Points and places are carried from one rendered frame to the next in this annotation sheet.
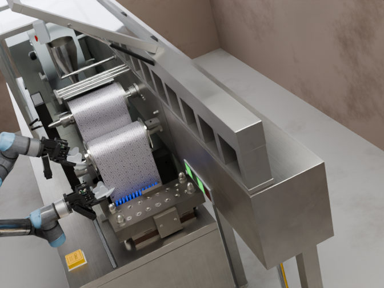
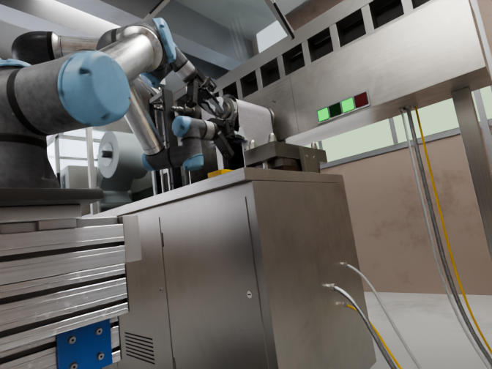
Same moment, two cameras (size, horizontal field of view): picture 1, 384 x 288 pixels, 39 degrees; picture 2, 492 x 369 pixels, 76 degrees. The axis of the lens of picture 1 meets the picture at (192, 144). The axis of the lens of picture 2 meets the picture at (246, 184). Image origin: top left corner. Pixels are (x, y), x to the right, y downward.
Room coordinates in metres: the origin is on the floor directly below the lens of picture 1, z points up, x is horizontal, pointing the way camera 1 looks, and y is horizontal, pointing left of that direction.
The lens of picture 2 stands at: (0.82, 1.14, 0.71)
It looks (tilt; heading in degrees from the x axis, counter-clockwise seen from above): 8 degrees up; 326
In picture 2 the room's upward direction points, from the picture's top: 8 degrees counter-clockwise
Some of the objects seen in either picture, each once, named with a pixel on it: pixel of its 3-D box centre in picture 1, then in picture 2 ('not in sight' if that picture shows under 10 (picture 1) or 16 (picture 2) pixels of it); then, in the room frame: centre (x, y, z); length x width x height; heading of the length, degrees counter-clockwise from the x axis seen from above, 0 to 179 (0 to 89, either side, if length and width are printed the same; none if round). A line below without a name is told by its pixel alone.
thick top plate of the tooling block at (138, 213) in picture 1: (155, 206); (288, 157); (1.84, 0.23, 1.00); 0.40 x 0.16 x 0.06; 105
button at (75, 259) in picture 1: (75, 259); (221, 174); (1.76, 0.61, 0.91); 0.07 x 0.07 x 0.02; 15
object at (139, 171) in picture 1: (131, 176); (258, 139); (1.95, 0.29, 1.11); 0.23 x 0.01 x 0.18; 105
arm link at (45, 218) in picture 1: (44, 216); (189, 128); (1.85, 0.68, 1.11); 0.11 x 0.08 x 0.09; 105
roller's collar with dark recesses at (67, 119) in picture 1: (67, 119); (187, 111); (2.21, 0.51, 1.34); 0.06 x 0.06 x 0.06; 15
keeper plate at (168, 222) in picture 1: (168, 223); (309, 160); (1.76, 0.19, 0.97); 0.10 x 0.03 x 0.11; 105
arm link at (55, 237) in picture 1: (51, 232); (187, 154); (1.86, 0.69, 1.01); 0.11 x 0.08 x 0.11; 48
